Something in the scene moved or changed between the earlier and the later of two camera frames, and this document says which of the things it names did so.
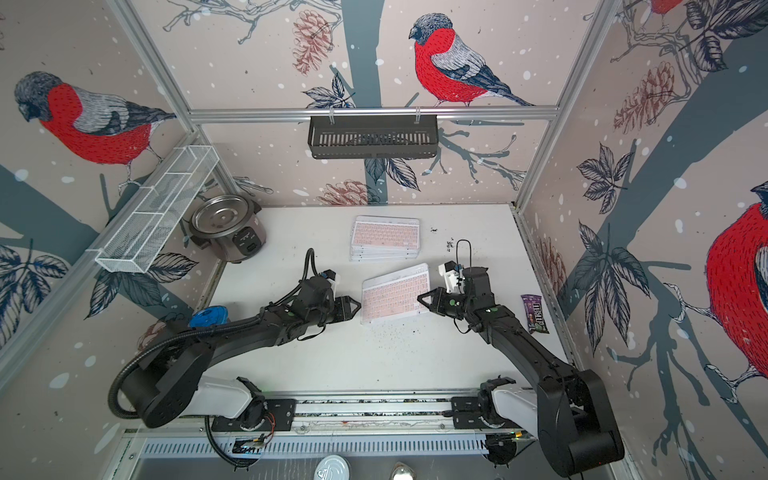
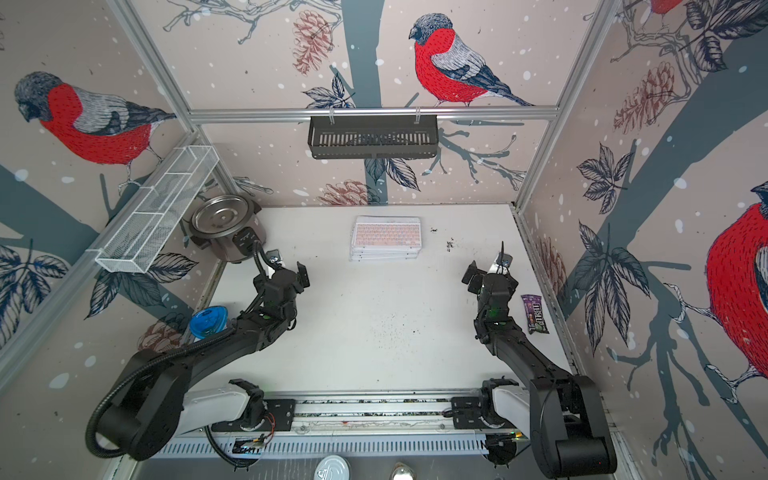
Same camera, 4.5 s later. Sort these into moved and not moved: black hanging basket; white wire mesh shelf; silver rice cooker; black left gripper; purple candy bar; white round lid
Moved: black left gripper
Not moved: purple candy bar; black hanging basket; silver rice cooker; white wire mesh shelf; white round lid
